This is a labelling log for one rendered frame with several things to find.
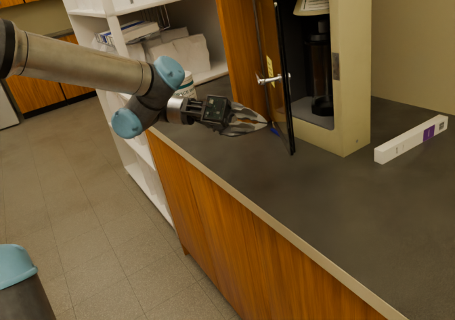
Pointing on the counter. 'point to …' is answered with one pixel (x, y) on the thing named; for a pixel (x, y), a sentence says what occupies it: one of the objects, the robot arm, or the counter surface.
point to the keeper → (336, 65)
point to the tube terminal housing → (347, 32)
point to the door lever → (265, 78)
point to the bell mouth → (311, 5)
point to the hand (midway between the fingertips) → (263, 124)
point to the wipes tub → (188, 90)
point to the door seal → (286, 73)
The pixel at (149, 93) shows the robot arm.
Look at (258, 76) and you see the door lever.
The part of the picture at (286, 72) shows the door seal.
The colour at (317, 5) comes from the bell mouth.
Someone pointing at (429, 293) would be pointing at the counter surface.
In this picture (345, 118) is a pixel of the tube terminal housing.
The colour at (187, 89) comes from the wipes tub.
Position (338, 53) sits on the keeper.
